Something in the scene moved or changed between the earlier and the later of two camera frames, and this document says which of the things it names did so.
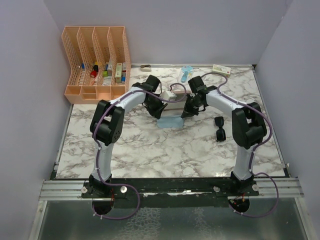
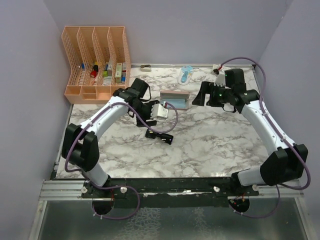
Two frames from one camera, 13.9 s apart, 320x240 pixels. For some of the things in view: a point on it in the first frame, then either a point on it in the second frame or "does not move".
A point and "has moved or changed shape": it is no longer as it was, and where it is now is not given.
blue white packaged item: (186, 73) does not move
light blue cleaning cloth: (170, 121) to (178, 103)
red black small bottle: (94, 73) does not move
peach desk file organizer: (99, 62) does not move
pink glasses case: (176, 109) has moved or changed shape
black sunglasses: (220, 133) to (164, 137)
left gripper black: (157, 112) to (150, 123)
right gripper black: (188, 111) to (207, 87)
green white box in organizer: (118, 72) does not move
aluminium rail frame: (64, 190) does not move
